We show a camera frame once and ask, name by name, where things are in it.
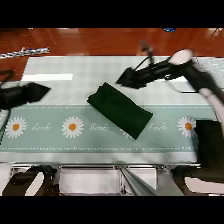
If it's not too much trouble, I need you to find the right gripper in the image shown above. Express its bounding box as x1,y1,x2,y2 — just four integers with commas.
123,67,150,90

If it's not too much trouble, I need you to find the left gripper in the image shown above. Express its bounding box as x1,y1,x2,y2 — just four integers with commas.
23,82,44,104

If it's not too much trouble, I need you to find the dark green shirt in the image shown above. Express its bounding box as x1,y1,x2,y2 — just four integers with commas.
86,81,155,141

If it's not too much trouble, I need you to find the blue white striped strip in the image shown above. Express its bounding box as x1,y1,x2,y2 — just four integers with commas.
0,46,51,60

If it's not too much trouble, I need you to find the black garment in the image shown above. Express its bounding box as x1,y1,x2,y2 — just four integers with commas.
194,119,224,183

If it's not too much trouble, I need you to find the silver frame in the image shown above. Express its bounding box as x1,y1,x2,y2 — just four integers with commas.
9,162,202,197

